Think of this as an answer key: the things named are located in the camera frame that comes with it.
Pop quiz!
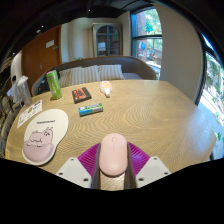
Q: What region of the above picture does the pink computer mouse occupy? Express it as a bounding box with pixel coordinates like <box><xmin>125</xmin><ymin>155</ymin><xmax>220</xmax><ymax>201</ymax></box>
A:
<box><xmin>99</xmin><ymin>132</ymin><xmax>129</xmax><ymax>178</ymax></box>

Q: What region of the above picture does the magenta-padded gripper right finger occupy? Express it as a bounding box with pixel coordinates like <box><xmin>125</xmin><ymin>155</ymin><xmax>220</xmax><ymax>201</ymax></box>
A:
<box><xmin>125</xmin><ymin>142</ymin><xmax>172</xmax><ymax>189</ymax></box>

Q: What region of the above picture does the brown curved sofa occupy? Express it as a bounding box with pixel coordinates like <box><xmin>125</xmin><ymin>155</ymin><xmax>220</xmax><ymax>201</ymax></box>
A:
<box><xmin>31</xmin><ymin>55</ymin><xmax>158</xmax><ymax>97</ymax></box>

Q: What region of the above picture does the grey arched glass cabinet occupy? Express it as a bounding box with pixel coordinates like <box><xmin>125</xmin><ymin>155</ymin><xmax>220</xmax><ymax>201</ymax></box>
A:
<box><xmin>92</xmin><ymin>22</ymin><xmax>123</xmax><ymax>58</ymax></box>

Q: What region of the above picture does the brown wooden door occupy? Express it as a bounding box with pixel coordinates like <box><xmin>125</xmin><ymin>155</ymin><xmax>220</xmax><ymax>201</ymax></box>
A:
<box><xmin>21</xmin><ymin>25</ymin><xmax>63</xmax><ymax>95</ymax></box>

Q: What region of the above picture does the green and blue small box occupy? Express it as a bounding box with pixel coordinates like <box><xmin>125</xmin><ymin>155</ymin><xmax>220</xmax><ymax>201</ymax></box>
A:
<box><xmin>78</xmin><ymin>102</ymin><xmax>104</xmax><ymax>117</ymax></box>

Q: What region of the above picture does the striped cushion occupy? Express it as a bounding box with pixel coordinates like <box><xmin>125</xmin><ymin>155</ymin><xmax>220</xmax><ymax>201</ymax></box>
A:
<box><xmin>58</xmin><ymin>64</ymin><xmax>101</xmax><ymax>88</ymax></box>
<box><xmin>97</xmin><ymin>64</ymin><xmax>126</xmax><ymax>81</ymax></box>

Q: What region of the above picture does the white cartoon-print mouse pad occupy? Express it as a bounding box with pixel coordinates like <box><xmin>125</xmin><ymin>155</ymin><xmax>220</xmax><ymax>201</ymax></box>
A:
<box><xmin>21</xmin><ymin>108</ymin><xmax>70</xmax><ymax>166</ymax></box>

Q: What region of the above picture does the black box with red print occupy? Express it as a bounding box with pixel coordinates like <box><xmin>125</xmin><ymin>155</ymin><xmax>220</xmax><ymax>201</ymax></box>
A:
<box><xmin>71</xmin><ymin>86</ymin><xmax>92</xmax><ymax>104</ymax></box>

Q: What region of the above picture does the clear plastic snack bag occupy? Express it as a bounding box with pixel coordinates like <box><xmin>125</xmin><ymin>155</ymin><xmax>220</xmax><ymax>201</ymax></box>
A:
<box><xmin>99</xmin><ymin>80</ymin><xmax>113</xmax><ymax>98</ymax></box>

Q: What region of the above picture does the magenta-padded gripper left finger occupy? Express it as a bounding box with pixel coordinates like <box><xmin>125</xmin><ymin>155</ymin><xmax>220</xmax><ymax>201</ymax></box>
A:
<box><xmin>55</xmin><ymin>142</ymin><xmax>102</xmax><ymax>189</ymax></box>

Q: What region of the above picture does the white printed paper sheet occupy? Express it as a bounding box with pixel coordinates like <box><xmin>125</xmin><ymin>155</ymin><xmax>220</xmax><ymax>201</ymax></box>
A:
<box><xmin>16</xmin><ymin>99</ymin><xmax>44</xmax><ymax>129</ymax></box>

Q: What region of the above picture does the green drink can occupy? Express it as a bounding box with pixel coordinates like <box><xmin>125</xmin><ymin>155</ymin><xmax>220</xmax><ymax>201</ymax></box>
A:
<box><xmin>45</xmin><ymin>69</ymin><xmax>63</xmax><ymax>101</ymax></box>

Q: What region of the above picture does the clear plastic bottle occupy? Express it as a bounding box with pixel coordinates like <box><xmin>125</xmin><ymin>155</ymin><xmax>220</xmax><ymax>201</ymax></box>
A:
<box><xmin>16</xmin><ymin>75</ymin><xmax>33</xmax><ymax>107</ymax></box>

